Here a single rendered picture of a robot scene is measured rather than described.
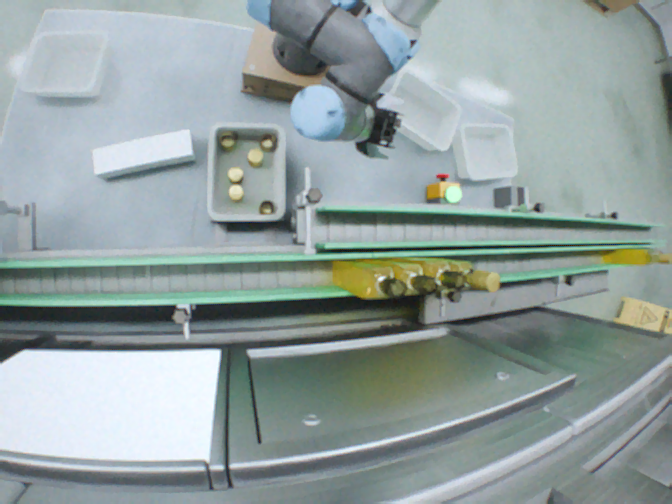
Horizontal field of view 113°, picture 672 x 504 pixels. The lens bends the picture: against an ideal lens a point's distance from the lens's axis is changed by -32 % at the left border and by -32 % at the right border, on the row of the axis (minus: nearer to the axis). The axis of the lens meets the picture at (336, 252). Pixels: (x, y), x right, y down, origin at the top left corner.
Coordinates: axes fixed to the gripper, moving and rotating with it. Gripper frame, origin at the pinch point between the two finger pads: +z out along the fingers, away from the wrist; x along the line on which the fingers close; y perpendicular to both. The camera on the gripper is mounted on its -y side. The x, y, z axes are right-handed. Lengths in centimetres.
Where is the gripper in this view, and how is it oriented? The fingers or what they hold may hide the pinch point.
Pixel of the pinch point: (380, 125)
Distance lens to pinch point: 77.5
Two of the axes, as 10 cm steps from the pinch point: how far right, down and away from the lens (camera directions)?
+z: 4.4, -2.8, 8.5
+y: 8.7, 3.8, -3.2
